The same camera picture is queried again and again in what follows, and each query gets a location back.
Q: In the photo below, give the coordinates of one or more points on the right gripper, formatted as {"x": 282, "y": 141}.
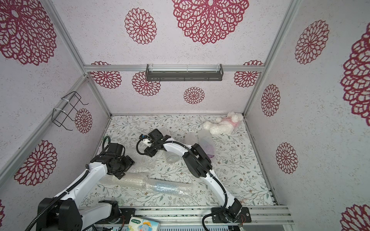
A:
{"x": 157, "y": 141}

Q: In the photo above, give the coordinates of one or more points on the black wall shelf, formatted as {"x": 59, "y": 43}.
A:
{"x": 187, "y": 73}

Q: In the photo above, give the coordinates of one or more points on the bubble wrapped purple vase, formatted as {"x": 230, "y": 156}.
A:
{"x": 205, "y": 140}

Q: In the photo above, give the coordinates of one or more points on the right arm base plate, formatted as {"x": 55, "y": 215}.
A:
{"x": 228, "y": 217}

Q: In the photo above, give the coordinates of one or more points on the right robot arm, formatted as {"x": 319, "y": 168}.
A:
{"x": 199, "y": 165}

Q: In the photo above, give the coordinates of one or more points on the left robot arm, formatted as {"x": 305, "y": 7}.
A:
{"x": 64, "y": 213}

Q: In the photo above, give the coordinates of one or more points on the tissue pack with cartoon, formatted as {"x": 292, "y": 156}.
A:
{"x": 141, "y": 224}

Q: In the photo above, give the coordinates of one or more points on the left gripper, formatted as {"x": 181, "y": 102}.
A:
{"x": 128, "y": 161}

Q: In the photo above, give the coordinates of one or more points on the bubble wrapped item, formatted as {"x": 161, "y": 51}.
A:
{"x": 171, "y": 188}
{"x": 191, "y": 138}

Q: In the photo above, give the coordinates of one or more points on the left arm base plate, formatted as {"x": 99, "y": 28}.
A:
{"x": 122, "y": 216}

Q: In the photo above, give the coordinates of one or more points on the black wire wall rack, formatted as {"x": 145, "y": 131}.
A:
{"x": 63, "y": 113}

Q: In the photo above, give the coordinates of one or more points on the bubble wrapped item front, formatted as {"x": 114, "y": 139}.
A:
{"x": 171, "y": 188}

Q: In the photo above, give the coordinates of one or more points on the white pink plush toy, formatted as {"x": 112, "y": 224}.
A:
{"x": 224, "y": 125}

